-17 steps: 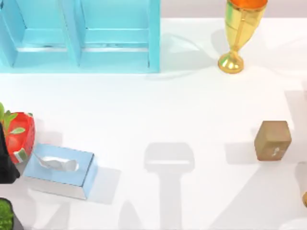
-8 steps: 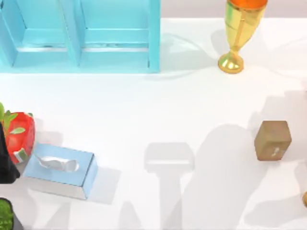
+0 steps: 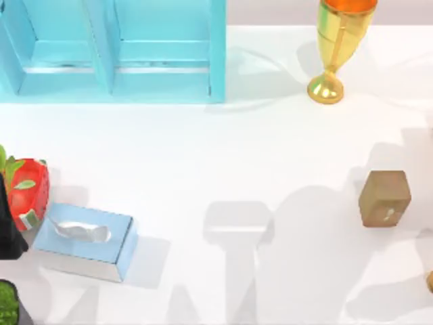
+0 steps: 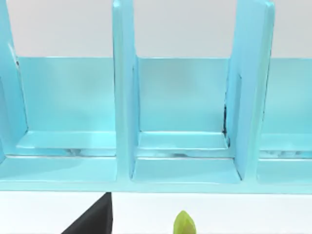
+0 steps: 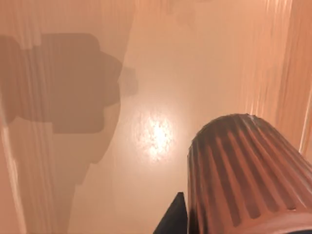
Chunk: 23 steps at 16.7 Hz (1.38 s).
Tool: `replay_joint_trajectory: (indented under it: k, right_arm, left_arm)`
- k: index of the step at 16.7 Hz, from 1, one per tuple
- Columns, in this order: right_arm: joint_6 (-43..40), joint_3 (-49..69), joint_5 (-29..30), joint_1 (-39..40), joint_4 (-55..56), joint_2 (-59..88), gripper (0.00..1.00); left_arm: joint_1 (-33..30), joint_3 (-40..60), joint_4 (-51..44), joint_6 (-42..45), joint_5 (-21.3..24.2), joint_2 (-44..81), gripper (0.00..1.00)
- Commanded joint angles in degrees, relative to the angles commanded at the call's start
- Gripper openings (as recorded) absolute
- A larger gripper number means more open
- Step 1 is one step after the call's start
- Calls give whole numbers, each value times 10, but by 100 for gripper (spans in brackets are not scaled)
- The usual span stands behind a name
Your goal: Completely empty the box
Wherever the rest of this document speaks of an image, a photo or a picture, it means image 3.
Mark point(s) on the light blue rack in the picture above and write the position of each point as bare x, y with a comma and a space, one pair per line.
162, 50

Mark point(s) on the light blue tissue box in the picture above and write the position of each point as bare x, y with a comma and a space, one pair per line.
84, 243

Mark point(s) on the brown wooden box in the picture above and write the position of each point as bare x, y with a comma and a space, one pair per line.
382, 196

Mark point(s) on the gold trophy cup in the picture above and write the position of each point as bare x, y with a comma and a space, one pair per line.
338, 40

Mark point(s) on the red strawberry plant pot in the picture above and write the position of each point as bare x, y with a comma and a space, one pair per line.
30, 189

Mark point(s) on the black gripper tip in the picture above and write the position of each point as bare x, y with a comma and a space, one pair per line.
8, 230

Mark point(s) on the orange round object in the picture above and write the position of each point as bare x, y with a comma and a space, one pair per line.
430, 282

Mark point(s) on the black pot with green plant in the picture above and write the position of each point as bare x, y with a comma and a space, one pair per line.
8, 301

